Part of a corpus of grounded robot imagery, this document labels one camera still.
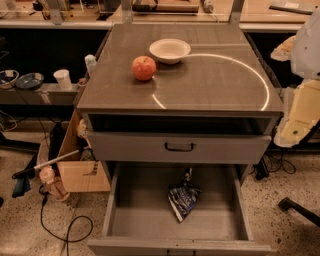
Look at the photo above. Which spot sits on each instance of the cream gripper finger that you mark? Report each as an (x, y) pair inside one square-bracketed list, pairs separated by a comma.
[(293, 126), (283, 51)]

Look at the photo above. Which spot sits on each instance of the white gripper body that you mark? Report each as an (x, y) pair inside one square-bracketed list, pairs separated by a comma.
[(306, 53)]

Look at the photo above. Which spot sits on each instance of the blue chip bag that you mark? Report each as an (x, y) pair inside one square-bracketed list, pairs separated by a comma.
[(183, 197)]

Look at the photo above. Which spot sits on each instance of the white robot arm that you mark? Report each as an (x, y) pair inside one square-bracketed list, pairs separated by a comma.
[(303, 52)]

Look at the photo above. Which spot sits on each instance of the grey drawer cabinet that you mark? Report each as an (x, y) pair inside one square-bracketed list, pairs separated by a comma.
[(219, 88)]

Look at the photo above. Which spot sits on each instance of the open grey middle drawer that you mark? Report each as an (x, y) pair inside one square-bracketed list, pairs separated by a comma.
[(140, 221)]

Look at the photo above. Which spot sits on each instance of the closed grey top drawer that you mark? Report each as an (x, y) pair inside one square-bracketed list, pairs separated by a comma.
[(178, 148)]

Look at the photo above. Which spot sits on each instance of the black chair leg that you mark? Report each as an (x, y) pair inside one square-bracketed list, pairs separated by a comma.
[(286, 204)]

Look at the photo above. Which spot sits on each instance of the white bowl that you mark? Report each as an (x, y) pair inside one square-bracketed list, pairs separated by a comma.
[(169, 51)]

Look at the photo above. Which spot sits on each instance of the red apple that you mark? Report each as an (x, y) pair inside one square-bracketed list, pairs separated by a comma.
[(143, 68)]

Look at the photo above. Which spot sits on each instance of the white plastic bottle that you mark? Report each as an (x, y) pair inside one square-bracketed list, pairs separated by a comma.
[(90, 61)]

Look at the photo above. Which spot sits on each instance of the cardboard box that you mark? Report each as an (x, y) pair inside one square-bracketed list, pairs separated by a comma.
[(79, 172)]

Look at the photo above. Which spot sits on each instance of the white paper cup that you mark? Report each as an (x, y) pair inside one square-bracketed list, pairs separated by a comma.
[(63, 78)]

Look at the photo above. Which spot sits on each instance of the grey side shelf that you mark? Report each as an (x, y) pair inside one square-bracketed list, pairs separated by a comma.
[(47, 94)]

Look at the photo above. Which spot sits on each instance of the dark blue plate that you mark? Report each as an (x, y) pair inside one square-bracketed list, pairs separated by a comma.
[(30, 81)]

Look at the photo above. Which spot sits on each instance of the small patterned bowl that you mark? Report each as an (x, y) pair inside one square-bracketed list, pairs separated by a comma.
[(8, 79)]

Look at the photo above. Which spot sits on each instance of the white-handled broom stick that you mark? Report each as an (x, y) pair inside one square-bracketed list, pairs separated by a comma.
[(27, 171)]

